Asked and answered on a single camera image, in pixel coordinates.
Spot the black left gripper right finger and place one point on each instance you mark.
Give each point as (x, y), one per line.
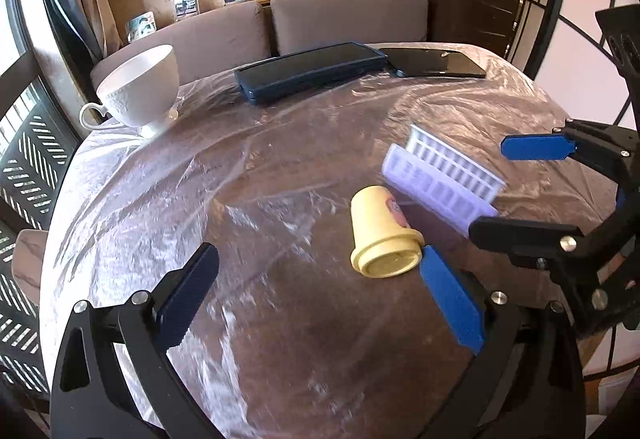
(525, 377)

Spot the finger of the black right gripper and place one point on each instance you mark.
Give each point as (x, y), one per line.
(560, 146)
(532, 244)

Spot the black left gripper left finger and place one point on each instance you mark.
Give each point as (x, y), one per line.
(89, 395)

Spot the purple split hair roller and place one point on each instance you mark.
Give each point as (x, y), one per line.
(442, 179)

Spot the yellow plastic cup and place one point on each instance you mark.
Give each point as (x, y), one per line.
(385, 244)

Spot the transparent plastic table cover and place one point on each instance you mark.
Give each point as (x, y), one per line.
(292, 342)

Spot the black tablet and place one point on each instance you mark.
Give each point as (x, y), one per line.
(415, 62)

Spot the white ceramic cup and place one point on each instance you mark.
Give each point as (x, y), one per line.
(140, 93)

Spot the dark blue tablet case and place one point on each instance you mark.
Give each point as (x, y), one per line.
(271, 80)

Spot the right brown sofa cushion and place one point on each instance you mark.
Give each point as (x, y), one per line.
(301, 25)

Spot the brown sofa cushion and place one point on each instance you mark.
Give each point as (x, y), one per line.
(301, 25)
(204, 44)

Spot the left brown sofa cushion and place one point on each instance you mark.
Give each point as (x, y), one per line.
(204, 44)

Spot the leftmost photo print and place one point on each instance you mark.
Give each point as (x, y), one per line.
(140, 26)

